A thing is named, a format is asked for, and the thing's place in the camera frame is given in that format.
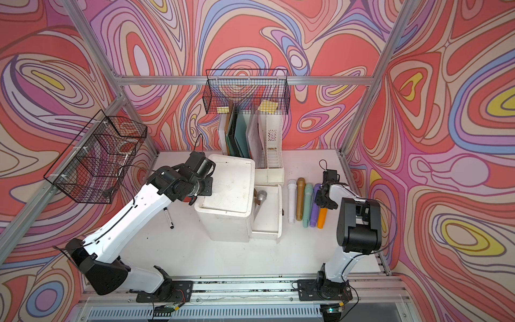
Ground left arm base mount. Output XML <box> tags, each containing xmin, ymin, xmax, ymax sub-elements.
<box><xmin>136</xmin><ymin>266</ymin><xmax>194</xmax><ymax>305</ymax></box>

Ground yellow sticky note pad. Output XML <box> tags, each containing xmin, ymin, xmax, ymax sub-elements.
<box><xmin>257</xmin><ymin>99</ymin><xmax>279</xmax><ymax>114</ymax></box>

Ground black wire basket at back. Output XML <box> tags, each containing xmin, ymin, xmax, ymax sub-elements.
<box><xmin>203</xmin><ymin>68</ymin><xmax>291</xmax><ymax>115</ymax></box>

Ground small yellow sticky notes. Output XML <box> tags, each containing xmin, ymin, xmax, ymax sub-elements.
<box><xmin>217</xmin><ymin>106</ymin><xmax>229</xmax><ymax>114</ymax></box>

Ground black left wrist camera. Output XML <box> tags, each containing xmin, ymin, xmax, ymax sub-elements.
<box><xmin>182</xmin><ymin>151</ymin><xmax>216</xmax><ymax>179</ymax></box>

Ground white drawer cabinet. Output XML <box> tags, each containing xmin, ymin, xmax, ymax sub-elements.
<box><xmin>194</xmin><ymin>154</ymin><xmax>255</xmax><ymax>242</ymax></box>

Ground black wire basket on left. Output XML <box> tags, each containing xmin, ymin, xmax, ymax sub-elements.
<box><xmin>44</xmin><ymin>111</ymin><xmax>148</xmax><ymax>204</ymax></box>

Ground green folders in organizer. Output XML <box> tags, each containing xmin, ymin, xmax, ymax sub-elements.
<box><xmin>225</xmin><ymin>107</ymin><xmax>251</xmax><ymax>158</ymax></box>

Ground orange microphone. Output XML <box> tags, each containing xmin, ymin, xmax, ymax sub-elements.
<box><xmin>317</xmin><ymin>208</ymin><xmax>328</xmax><ymax>229</ymax></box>

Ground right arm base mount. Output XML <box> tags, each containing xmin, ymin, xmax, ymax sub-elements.
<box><xmin>296</xmin><ymin>279</ymin><xmax>353</xmax><ymax>303</ymax></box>

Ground white pull-out drawer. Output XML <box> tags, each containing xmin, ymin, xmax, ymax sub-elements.
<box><xmin>250</xmin><ymin>185</ymin><xmax>283</xmax><ymax>243</ymax></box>

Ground black wire basket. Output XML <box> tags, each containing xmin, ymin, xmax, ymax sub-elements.
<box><xmin>44</xmin><ymin>111</ymin><xmax>148</xmax><ymax>204</ymax></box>
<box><xmin>203</xmin><ymin>68</ymin><xmax>291</xmax><ymax>115</ymax></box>

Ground white plastic file organizer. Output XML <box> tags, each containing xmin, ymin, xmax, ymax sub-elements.
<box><xmin>217</xmin><ymin>114</ymin><xmax>284</xmax><ymax>185</ymax></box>

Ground purple microphone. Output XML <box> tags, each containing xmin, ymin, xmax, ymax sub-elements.
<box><xmin>309</xmin><ymin>183</ymin><xmax>321</xmax><ymax>228</ymax></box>

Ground silver grey microphone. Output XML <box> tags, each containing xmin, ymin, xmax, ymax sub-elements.
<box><xmin>255</xmin><ymin>190</ymin><xmax>268</xmax><ymax>213</ymax></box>

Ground gold microphone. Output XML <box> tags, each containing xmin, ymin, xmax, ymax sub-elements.
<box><xmin>296</xmin><ymin>177</ymin><xmax>306</xmax><ymax>221</ymax></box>

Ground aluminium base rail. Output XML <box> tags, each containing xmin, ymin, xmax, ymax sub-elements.
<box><xmin>68</xmin><ymin>275</ymin><xmax>421</xmax><ymax>321</ymax></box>

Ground white microphone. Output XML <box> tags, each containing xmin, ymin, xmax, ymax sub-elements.
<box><xmin>287</xmin><ymin>179</ymin><xmax>297</xmax><ymax>224</ymax></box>

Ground mint green microphone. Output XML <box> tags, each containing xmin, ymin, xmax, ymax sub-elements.
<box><xmin>303</xmin><ymin>183</ymin><xmax>314</xmax><ymax>228</ymax></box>

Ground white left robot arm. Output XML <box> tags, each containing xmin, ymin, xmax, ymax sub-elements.
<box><xmin>65</xmin><ymin>161</ymin><xmax>216</xmax><ymax>300</ymax></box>

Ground black white marker pen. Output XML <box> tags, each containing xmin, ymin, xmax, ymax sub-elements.
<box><xmin>163</xmin><ymin>207</ymin><xmax>174</xmax><ymax>229</ymax></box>

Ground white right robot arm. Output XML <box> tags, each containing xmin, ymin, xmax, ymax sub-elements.
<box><xmin>296</xmin><ymin>183</ymin><xmax>382</xmax><ymax>303</ymax></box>

